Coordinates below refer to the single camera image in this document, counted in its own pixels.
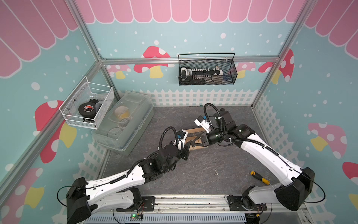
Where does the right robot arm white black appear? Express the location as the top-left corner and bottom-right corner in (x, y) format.
(192, 103), (316, 211)

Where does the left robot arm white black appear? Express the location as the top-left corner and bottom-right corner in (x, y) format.
(63, 127), (190, 224)

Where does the wooden jewelry display stand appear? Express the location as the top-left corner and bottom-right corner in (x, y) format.
(181, 127), (209, 151)

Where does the yellow black connector plug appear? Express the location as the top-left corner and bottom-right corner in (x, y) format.
(250, 171), (270, 185)

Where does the translucent green storage box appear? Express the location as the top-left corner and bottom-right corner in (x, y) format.
(91, 92), (154, 156)

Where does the black tape roll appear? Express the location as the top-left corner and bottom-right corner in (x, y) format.
(78, 102), (97, 119)

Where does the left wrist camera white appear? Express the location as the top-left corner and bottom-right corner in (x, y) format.
(173, 129), (188, 150)

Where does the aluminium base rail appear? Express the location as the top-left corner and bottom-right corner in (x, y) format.
(84, 195), (314, 224)

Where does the black wire mesh basket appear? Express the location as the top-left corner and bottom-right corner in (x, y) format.
(178, 53), (238, 85)

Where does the clear acrylic wall bin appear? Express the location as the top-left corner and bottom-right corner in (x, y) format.
(59, 77), (114, 130)

